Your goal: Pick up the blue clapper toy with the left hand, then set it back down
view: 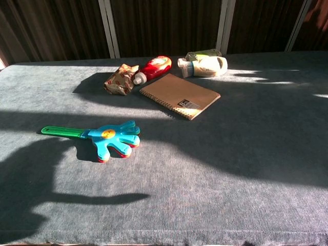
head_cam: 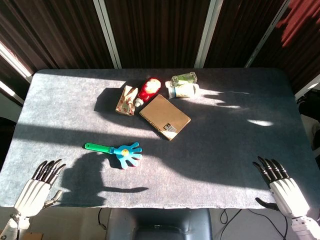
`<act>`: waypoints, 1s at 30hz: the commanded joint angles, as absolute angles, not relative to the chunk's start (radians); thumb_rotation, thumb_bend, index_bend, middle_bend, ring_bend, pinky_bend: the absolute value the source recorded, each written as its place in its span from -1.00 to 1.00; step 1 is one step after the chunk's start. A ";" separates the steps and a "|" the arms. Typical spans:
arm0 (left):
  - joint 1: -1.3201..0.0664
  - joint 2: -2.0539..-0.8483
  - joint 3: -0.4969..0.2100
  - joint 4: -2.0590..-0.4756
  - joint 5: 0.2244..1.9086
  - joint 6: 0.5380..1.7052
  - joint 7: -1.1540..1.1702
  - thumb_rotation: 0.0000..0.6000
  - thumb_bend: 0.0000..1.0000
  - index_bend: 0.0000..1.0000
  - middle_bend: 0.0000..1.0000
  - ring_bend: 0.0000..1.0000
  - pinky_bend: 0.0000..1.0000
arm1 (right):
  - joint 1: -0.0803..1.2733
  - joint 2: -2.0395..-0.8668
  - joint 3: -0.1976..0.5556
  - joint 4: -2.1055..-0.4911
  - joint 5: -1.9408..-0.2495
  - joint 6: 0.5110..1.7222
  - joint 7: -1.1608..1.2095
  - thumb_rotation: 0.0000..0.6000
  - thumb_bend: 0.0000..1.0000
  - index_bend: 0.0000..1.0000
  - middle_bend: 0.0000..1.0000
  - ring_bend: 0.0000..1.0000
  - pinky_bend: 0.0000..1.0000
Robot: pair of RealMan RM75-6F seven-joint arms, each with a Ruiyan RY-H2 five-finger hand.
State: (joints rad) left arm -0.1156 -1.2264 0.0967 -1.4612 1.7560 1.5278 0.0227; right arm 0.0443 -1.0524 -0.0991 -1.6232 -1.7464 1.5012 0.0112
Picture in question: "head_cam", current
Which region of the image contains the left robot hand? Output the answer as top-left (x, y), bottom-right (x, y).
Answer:
top-left (14, 158), bottom-right (67, 218)

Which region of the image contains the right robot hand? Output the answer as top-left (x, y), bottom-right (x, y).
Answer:
top-left (252, 156), bottom-right (311, 219)

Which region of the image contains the hand-shaped plastic clapper toy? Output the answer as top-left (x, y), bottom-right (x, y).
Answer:
top-left (84, 141), bottom-right (143, 170)

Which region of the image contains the crumpled patterned snack wrapper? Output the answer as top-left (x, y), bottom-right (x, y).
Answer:
top-left (115, 84), bottom-right (139, 117)

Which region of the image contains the blue-grey chair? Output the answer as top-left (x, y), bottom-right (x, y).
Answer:
top-left (104, 208), bottom-right (213, 240)

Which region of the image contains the grey-blue table cloth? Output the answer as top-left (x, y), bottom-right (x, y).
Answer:
top-left (0, 68), bottom-right (320, 210)

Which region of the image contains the brown spiral notebook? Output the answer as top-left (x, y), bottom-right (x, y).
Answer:
top-left (138, 94), bottom-right (192, 142)

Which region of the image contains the white tube with cap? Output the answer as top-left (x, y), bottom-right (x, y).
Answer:
top-left (164, 80), bottom-right (201, 100)

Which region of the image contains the green packet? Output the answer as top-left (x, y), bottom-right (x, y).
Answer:
top-left (170, 71), bottom-right (198, 84)

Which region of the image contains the red ketchup bottle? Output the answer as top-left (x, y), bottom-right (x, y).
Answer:
top-left (134, 77), bottom-right (162, 108)

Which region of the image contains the dark brown curtain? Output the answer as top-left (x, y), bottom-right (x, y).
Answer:
top-left (0, 0), bottom-right (320, 96)

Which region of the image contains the black cable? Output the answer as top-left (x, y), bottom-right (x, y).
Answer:
top-left (219, 208), bottom-right (288, 240)
top-left (97, 207), bottom-right (108, 230)

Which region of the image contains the white frame post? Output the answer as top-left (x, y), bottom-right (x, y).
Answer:
top-left (193, 0), bottom-right (222, 69)
top-left (92, 0), bottom-right (123, 70)
top-left (244, 0), bottom-right (291, 68)

